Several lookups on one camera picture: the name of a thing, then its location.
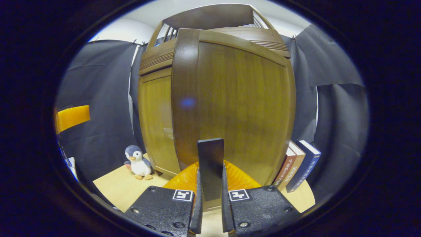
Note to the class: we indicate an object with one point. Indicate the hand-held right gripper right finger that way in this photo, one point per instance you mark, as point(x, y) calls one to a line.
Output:
point(227, 210)

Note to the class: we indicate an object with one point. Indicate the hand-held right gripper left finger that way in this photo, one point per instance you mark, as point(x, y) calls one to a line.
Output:
point(197, 210)

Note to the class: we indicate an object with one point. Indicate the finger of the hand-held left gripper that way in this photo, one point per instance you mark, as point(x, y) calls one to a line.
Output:
point(74, 117)

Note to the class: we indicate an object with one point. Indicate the wooden cabinet door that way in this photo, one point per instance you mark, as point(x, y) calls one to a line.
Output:
point(240, 105)
point(158, 125)

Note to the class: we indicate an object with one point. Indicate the wooden double-door shoe cabinet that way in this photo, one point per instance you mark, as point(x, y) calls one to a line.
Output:
point(154, 59)

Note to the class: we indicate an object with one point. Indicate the wooden cabinet drawer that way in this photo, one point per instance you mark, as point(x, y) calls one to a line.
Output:
point(158, 59)

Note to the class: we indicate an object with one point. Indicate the black backdrop cloth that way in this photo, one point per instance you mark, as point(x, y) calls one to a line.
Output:
point(98, 98)

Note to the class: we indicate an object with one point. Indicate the white blue-edged board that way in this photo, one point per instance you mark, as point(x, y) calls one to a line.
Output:
point(69, 164)

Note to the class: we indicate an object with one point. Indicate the red-brown book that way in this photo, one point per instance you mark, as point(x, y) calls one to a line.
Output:
point(286, 168)

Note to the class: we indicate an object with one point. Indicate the grey white penguin plush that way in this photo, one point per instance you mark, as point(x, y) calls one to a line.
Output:
point(139, 163)

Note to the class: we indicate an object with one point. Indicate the tan book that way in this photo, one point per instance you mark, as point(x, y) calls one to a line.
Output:
point(294, 168)

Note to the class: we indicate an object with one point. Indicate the dark blue book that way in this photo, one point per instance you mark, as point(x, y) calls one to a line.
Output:
point(306, 168)

